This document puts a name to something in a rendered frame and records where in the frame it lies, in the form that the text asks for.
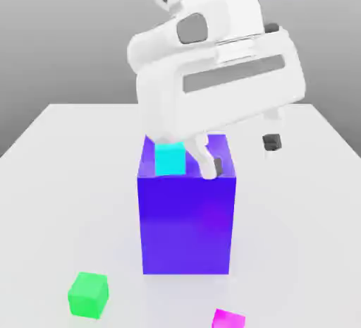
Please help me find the small cyan cube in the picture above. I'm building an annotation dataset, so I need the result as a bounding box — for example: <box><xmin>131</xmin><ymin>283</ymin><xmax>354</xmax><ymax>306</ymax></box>
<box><xmin>154</xmin><ymin>141</ymin><xmax>187</xmax><ymax>177</ymax></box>

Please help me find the small green cube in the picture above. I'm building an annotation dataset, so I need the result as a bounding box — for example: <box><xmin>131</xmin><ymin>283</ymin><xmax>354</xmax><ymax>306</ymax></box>
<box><xmin>67</xmin><ymin>271</ymin><xmax>110</xmax><ymax>320</ymax></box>

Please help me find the small magenta cube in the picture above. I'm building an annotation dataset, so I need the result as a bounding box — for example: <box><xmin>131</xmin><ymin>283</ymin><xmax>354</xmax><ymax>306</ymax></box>
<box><xmin>211</xmin><ymin>308</ymin><xmax>246</xmax><ymax>328</ymax></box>

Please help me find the large blue box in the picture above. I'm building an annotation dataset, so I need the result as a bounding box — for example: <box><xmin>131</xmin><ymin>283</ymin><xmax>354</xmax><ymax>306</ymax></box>
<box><xmin>137</xmin><ymin>133</ymin><xmax>237</xmax><ymax>276</ymax></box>

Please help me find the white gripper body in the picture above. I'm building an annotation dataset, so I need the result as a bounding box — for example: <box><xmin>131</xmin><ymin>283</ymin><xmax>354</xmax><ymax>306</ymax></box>
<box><xmin>135</xmin><ymin>26</ymin><xmax>307</xmax><ymax>142</ymax></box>

